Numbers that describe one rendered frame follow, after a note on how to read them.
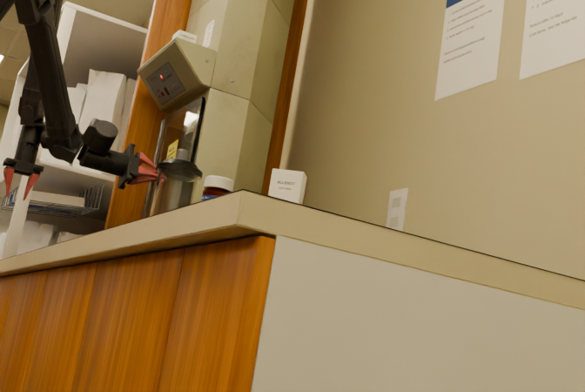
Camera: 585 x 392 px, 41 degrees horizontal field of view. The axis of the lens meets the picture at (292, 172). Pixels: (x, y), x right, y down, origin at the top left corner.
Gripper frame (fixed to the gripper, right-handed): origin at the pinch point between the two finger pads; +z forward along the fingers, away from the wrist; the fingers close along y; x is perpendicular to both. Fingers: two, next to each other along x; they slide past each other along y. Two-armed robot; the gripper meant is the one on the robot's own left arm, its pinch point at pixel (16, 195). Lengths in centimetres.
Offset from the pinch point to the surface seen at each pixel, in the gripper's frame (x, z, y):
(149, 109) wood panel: -9.2, -31.8, 29.1
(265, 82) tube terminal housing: -40, -39, 50
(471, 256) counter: -150, 18, 35
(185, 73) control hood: -42, -34, 28
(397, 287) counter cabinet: -150, 24, 25
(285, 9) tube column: -37, -63, 54
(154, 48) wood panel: -9, -50, 27
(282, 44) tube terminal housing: -35, -53, 56
